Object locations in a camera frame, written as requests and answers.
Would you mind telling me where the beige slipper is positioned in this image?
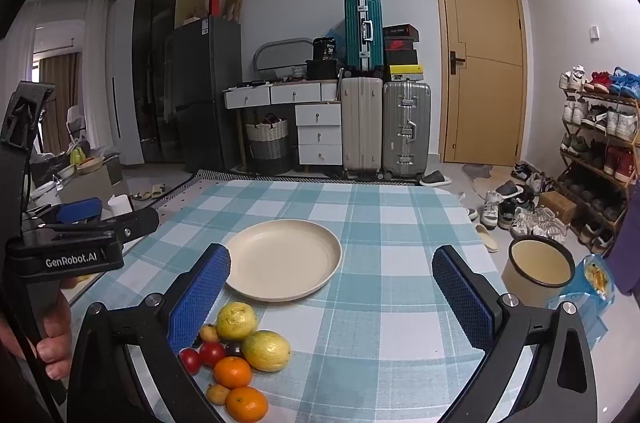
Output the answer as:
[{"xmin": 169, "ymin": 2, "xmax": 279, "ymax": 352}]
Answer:
[{"xmin": 475, "ymin": 224, "xmax": 500, "ymax": 252}]

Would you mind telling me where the blue snack bag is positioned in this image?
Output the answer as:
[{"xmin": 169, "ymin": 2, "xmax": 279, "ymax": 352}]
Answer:
[{"xmin": 547, "ymin": 254, "xmax": 616, "ymax": 349}]

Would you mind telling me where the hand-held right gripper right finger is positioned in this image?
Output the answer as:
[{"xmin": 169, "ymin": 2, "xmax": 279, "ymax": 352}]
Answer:
[{"xmin": 431, "ymin": 245, "xmax": 596, "ymax": 423}]

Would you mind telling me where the black red shoe box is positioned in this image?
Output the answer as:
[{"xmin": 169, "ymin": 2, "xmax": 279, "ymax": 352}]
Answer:
[{"xmin": 384, "ymin": 24, "xmax": 420, "ymax": 40}]

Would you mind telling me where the white office chair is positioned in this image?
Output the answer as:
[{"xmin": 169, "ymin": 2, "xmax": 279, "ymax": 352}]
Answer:
[{"xmin": 67, "ymin": 106, "xmax": 93, "ymax": 149}]

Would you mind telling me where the teal suitcase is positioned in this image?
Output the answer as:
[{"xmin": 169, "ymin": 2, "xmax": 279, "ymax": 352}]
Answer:
[{"xmin": 344, "ymin": 0, "xmax": 385, "ymax": 74}]

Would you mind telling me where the cream enamel pot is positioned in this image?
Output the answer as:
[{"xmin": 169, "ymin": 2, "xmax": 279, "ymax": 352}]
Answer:
[{"xmin": 501, "ymin": 235, "xmax": 576, "ymax": 306}]

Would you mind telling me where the silver suitcase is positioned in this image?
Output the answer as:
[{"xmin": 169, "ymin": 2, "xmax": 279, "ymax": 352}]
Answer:
[{"xmin": 382, "ymin": 80, "xmax": 432, "ymax": 181}]

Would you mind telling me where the black crate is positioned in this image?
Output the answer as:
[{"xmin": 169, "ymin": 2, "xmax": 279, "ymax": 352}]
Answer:
[{"xmin": 306, "ymin": 59, "xmax": 346, "ymax": 80}]

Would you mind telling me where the wooden door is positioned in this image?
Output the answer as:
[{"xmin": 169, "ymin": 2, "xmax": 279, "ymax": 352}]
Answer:
[{"xmin": 431, "ymin": 0, "xmax": 528, "ymax": 166}]

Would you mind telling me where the yellow green lemon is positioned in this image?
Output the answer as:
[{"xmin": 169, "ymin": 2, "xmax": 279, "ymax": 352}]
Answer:
[
  {"xmin": 216, "ymin": 301, "xmax": 259, "ymax": 340},
  {"xmin": 242, "ymin": 330, "xmax": 292, "ymax": 373}
]

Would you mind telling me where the purple bag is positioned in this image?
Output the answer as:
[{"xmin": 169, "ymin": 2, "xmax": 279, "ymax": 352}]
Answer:
[{"xmin": 607, "ymin": 183, "xmax": 640, "ymax": 299}]

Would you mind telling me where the black tub white label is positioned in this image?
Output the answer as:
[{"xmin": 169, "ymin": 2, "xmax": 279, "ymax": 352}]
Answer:
[{"xmin": 312, "ymin": 37, "xmax": 337, "ymax": 60}]

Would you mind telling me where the small cardboard box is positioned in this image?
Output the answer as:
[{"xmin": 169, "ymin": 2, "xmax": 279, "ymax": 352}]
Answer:
[{"xmin": 539, "ymin": 190, "xmax": 577, "ymax": 224}]

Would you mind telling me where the orange tangerine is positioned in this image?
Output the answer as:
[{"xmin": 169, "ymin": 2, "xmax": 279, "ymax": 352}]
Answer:
[
  {"xmin": 214, "ymin": 355, "xmax": 253, "ymax": 389},
  {"xmin": 225, "ymin": 386, "xmax": 269, "ymax": 422}
]

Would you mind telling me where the cream round plate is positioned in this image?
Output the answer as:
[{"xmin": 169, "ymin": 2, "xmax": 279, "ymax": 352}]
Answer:
[{"xmin": 222, "ymin": 219, "xmax": 343, "ymax": 303}]

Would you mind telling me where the white desk with drawers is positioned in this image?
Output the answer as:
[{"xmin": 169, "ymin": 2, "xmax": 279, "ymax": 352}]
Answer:
[{"xmin": 223, "ymin": 79, "xmax": 345, "ymax": 166}]

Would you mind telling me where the person's left hand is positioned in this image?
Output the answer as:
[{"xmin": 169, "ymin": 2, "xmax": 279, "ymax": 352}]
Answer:
[{"xmin": 0, "ymin": 288, "xmax": 72, "ymax": 380}]

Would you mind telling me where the wooden shoe rack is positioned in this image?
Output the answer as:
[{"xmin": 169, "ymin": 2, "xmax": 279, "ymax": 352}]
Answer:
[{"xmin": 557, "ymin": 88, "xmax": 640, "ymax": 254}]

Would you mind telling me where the large cardboard box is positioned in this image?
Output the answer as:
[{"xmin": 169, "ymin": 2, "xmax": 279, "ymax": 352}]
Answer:
[{"xmin": 65, "ymin": 166, "xmax": 123, "ymax": 204}]

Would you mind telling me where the grey slipper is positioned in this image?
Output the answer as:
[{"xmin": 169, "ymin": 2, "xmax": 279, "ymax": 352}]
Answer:
[{"xmin": 419, "ymin": 170, "xmax": 452, "ymax": 187}]

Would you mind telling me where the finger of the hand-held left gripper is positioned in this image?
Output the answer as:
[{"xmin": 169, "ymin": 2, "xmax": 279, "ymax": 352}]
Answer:
[
  {"xmin": 100, "ymin": 206, "xmax": 160, "ymax": 246},
  {"xmin": 56, "ymin": 197, "xmax": 104, "ymax": 225}
]

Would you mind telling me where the grey curved frame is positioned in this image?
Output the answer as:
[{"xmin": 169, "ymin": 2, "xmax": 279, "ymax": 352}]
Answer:
[{"xmin": 252, "ymin": 38, "xmax": 313, "ymax": 79}]

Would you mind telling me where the shoe rack with shoes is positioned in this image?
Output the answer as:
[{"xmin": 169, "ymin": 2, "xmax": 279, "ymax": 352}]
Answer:
[{"xmin": 558, "ymin": 66, "xmax": 640, "ymax": 249}]

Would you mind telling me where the pile of shoes on floor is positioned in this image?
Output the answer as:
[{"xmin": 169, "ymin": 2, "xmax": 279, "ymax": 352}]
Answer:
[{"xmin": 480, "ymin": 162, "xmax": 568, "ymax": 244}]

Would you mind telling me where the white wardrobe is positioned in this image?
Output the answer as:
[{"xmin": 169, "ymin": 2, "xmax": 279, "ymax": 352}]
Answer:
[{"xmin": 107, "ymin": 0, "xmax": 146, "ymax": 166}]

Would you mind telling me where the pair of beige slippers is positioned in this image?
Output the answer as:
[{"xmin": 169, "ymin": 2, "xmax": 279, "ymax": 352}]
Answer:
[{"xmin": 132, "ymin": 184, "xmax": 166, "ymax": 200}]

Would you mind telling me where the grey white wicker basket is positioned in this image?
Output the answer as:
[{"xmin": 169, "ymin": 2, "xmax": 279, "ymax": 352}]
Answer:
[{"xmin": 245, "ymin": 113, "xmax": 291, "ymax": 174}]

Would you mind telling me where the blue white checkered tablecloth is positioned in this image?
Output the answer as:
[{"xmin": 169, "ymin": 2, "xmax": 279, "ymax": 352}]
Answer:
[{"xmin": 70, "ymin": 180, "xmax": 531, "ymax": 423}]

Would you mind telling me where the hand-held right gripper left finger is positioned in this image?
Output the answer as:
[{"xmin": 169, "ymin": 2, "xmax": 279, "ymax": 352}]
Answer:
[{"xmin": 67, "ymin": 243, "xmax": 232, "ymax": 423}]

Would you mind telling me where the brown curtain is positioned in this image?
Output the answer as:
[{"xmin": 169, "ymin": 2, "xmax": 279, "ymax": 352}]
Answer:
[{"xmin": 39, "ymin": 53, "xmax": 81, "ymax": 154}]

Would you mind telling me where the beige suitcase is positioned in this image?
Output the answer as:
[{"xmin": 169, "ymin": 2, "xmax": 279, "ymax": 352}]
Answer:
[{"xmin": 341, "ymin": 76, "xmax": 385, "ymax": 179}]

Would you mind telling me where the black glass cabinet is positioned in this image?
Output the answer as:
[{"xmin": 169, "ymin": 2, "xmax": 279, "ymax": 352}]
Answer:
[{"xmin": 132, "ymin": 0, "xmax": 181, "ymax": 164}]

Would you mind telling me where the dark grey refrigerator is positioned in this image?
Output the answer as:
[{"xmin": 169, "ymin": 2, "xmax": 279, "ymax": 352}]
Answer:
[{"xmin": 165, "ymin": 16, "xmax": 243, "ymax": 174}]

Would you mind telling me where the red tomato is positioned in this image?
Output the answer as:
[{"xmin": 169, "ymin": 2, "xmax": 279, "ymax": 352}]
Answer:
[
  {"xmin": 200, "ymin": 341, "xmax": 228, "ymax": 368},
  {"xmin": 179, "ymin": 347, "xmax": 203, "ymax": 374}
]

